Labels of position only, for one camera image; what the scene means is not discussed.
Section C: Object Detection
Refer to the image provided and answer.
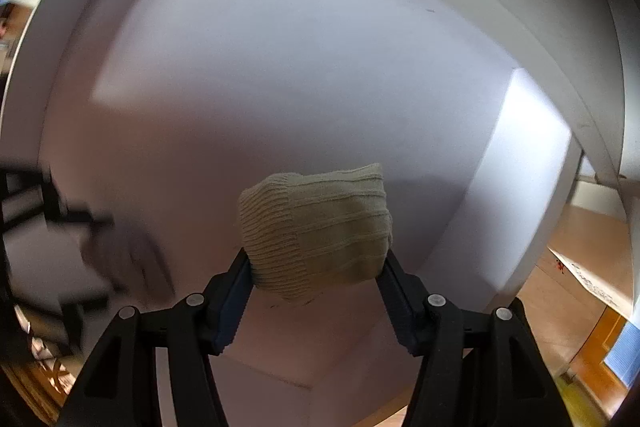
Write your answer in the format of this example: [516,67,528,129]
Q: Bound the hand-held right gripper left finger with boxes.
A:
[57,247,253,427]

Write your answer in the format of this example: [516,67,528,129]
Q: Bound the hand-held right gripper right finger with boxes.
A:
[375,249,571,427]

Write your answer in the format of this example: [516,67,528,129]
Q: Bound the white printed sheet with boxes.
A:
[547,246,638,309]

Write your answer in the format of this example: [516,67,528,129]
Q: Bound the white drawer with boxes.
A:
[0,0,586,423]

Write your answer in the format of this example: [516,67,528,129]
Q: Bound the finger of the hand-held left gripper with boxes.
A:
[45,202,175,297]

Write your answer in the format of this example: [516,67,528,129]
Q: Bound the blue plaid cloth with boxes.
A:
[602,321,640,385]

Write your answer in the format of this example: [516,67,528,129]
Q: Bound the cream knit sock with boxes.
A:
[237,163,393,306]

